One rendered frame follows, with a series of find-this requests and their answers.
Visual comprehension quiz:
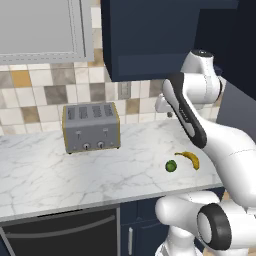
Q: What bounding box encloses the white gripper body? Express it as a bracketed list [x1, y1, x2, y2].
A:
[154, 92, 176, 119]

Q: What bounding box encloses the yellow banana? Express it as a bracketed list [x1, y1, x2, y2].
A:
[174, 151, 201, 171]

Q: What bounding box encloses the green avocado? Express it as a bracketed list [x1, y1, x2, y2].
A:
[164, 159, 178, 174]

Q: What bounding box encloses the navy base cabinet door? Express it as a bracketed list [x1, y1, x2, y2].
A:
[120, 196, 171, 256]

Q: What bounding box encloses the grey four-slot toaster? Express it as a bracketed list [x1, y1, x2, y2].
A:
[61, 101, 122, 155]

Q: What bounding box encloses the black dishwasher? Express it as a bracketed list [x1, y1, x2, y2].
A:
[0, 204, 121, 256]

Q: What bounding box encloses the grey wall outlet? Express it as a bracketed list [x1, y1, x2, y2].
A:
[117, 81, 132, 101]

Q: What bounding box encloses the navy wall cabinet door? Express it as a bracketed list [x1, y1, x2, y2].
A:
[100, 0, 240, 83]

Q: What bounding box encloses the navy wall cabinet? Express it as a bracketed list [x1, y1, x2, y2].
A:
[194, 0, 256, 141]

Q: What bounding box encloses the silver cabinet door handle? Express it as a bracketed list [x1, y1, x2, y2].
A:
[127, 226, 134, 256]

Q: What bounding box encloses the grey wall cabinet door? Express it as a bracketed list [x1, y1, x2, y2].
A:
[0, 0, 96, 66]

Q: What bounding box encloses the grey dishwasher handle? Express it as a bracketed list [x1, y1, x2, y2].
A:
[4, 214, 117, 240]

